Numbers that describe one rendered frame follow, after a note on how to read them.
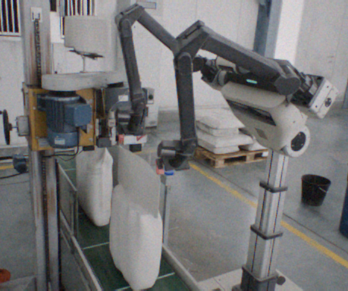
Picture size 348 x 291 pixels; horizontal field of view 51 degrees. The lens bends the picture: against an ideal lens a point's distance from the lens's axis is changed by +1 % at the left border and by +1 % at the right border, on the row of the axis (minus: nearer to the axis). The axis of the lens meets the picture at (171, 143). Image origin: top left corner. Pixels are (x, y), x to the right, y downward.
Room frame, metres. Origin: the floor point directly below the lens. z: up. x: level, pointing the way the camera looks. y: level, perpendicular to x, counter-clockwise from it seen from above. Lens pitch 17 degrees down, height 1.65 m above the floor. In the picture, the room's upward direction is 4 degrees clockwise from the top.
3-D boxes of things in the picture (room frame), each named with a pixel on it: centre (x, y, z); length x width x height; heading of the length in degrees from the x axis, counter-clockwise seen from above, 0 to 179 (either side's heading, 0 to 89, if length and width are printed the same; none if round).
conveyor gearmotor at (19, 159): (3.23, 1.42, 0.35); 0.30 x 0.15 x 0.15; 30
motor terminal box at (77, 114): (1.60, 0.43, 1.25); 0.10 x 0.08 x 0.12; 145
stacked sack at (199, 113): (5.01, -0.51, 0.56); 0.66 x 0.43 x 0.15; 117
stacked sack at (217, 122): (4.66, -0.73, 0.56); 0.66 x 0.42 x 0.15; 120
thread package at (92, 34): (1.74, 0.40, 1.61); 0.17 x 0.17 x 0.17
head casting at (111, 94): (2.08, 0.34, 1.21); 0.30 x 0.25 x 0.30; 30
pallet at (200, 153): (5.00, -0.87, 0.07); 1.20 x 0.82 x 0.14; 122
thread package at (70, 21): (1.96, 0.53, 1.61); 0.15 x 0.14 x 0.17; 30
